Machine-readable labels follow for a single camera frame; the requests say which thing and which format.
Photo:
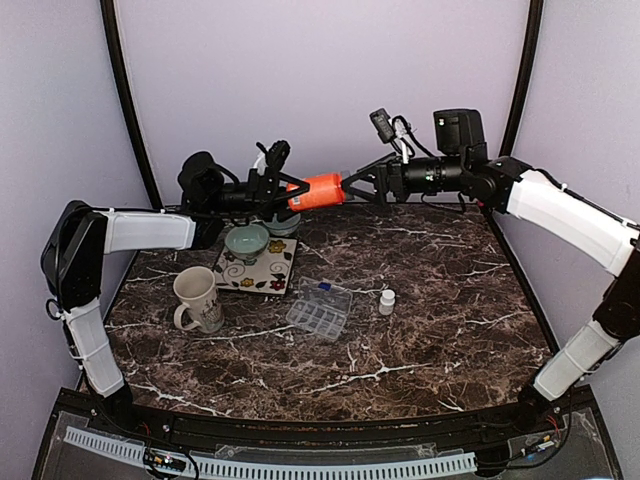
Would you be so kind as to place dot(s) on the square floral ceramic plate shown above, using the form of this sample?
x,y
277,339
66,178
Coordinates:
x,y
269,274

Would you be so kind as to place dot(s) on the orange bottle with grey lid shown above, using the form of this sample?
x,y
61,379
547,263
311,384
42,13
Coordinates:
x,y
324,191

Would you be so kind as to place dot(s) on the clear plastic pill organizer box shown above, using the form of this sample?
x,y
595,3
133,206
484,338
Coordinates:
x,y
320,308

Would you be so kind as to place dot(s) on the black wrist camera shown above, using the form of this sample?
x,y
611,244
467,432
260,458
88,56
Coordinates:
x,y
200,179
457,128

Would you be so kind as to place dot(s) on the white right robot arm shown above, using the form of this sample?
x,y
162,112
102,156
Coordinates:
x,y
513,187

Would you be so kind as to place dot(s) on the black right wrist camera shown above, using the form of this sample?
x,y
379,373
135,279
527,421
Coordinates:
x,y
457,128

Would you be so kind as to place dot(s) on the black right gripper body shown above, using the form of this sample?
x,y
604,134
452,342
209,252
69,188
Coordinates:
x,y
449,177

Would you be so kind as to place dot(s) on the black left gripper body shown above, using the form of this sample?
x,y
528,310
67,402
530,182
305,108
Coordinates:
x,y
247,200

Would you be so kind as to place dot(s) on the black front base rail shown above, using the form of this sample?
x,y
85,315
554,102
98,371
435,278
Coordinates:
x,y
167,419

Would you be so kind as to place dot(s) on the black frame post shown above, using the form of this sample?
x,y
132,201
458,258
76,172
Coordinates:
x,y
128,109
531,35

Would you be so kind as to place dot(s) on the black left frame post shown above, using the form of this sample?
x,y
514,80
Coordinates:
x,y
128,109

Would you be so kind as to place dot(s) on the beige printed ceramic mug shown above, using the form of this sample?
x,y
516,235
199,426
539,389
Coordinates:
x,y
200,308

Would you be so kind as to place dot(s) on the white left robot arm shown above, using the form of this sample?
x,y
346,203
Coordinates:
x,y
72,260

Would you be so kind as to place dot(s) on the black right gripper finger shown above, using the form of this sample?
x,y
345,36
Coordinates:
x,y
370,197
374,173

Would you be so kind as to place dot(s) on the white slotted cable duct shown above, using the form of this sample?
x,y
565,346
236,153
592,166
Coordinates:
x,y
85,453

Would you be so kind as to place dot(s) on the small white pill bottle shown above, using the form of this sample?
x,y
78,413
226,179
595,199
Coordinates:
x,y
387,302

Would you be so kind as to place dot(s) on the black right frame post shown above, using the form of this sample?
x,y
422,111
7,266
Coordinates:
x,y
531,35

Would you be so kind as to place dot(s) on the teal striped ceramic bowl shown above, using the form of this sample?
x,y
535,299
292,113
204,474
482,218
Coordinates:
x,y
247,243

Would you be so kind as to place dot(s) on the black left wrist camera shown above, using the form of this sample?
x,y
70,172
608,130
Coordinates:
x,y
200,179

